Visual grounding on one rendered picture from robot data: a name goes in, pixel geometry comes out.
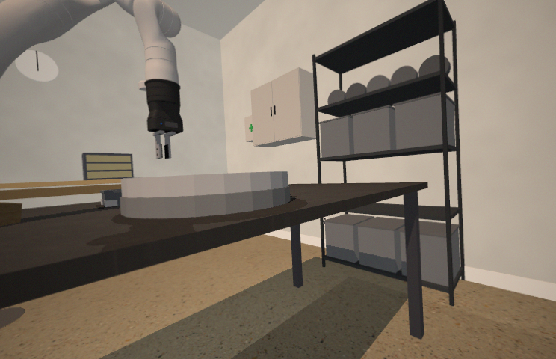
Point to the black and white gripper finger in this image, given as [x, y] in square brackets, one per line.
[158, 145]
[167, 150]

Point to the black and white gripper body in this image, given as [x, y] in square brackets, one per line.
[162, 94]

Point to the grey two-compartment bin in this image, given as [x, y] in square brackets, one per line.
[111, 197]

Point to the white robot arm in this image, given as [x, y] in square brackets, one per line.
[25, 23]

